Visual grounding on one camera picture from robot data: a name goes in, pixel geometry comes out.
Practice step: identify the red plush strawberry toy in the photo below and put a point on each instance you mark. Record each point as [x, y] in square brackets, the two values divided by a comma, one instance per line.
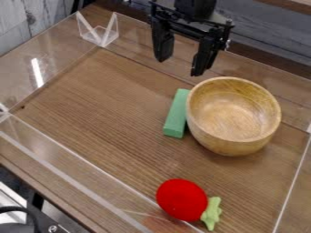
[184, 201]

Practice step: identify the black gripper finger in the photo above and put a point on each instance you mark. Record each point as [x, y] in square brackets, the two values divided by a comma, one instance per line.
[206, 51]
[162, 39]

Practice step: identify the wooden bowl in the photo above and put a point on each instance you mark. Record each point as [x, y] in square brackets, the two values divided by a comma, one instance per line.
[232, 115]

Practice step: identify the clear acrylic tray wall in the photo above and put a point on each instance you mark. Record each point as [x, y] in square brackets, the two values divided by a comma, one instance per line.
[104, 204]

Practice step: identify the clear acrylic corner bracket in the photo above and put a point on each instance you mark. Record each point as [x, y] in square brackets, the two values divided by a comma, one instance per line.
[97, 35]

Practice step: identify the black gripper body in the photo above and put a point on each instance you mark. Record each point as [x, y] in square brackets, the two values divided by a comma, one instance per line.
[190, 18]

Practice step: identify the green rectangular block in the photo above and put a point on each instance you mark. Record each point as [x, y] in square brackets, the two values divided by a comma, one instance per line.
[174, 121]

